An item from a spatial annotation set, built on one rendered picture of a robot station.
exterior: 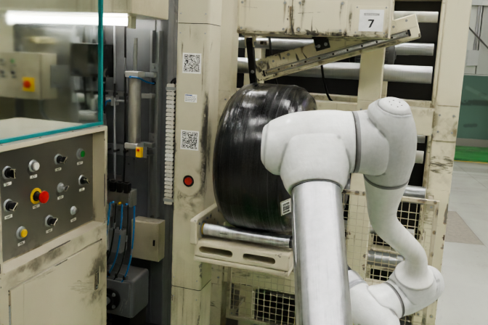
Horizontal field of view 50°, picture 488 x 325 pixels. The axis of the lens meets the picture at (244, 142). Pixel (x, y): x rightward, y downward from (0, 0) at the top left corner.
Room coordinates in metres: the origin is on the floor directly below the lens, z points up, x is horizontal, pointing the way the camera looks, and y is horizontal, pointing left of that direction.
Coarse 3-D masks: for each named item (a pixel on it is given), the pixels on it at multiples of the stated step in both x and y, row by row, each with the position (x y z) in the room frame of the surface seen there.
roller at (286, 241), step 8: (208, 224) 1.85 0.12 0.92; (216, 224) 1.85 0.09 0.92; (208, 232) 1.84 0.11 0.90; (216, 232) 1.83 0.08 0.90; (224, 232) 1.82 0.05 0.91; (232, 232) 1.81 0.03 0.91; (240, 232) 1.80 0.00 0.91; (248, 232) 1.80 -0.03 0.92; (256, 232) 1.79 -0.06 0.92; (264, 232) 1.79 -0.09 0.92; (240, 240) 1.81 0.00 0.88; (248, 240) 1.79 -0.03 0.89; (256, 240) 1.78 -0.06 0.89; (264, 240) 1.77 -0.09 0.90; (272, 240) 1.76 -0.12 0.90; (280, 240) 1.75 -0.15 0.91; (288, 240) 1.75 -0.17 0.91
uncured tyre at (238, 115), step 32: (256, 96) 1.80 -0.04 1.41; (288, 96) 1.79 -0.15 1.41; (224, 128) 1.74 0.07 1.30; (256, 128) 1.70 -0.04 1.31; (224, 160) 1.70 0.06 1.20; (256, 160) 1.66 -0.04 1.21; (224, 192) 1.71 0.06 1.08; (256, 192) 1.67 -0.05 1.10; (256, 224) 1.75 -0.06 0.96; (288, 224) 1.74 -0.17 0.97
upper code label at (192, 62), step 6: (186, 54) 1.95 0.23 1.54; (192, 54) 1.94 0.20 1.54; (198, 54) 1.94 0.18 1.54; (186, 60) 1.95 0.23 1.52; (192, 60) 1.94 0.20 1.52; (198, 60) 1.94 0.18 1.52; (186, 66) 1.95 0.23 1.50; (192, 66) 1.94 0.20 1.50; (198, 66) 1.94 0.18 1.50; (186, 72) 1.95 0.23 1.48; (192, 72) 1.94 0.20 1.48; (198, 72) 1.94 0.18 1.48
